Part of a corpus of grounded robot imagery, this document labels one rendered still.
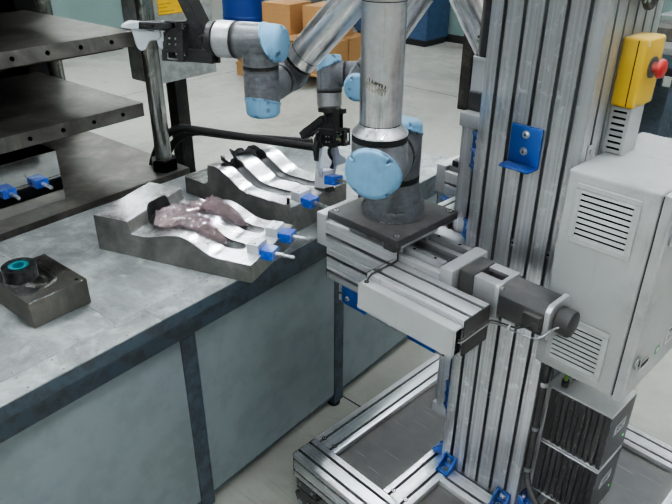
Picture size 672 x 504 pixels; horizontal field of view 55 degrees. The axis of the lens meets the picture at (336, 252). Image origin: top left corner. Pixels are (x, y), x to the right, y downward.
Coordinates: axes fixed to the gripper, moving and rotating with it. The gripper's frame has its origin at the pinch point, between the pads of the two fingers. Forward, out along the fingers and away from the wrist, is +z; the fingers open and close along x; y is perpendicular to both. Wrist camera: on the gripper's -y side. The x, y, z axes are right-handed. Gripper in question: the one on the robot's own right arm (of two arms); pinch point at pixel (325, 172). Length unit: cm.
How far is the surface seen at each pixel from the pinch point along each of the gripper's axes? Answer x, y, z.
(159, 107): -10, -70, -18
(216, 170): -18.3, -30.5, -0.2
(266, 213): -16.9, -9.9, 11.4
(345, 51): 384, -301, -36
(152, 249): -54, -18, 16
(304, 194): -11.3, 1.1, 5.0
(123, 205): -51, -33, 6
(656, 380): 108, 80, 92
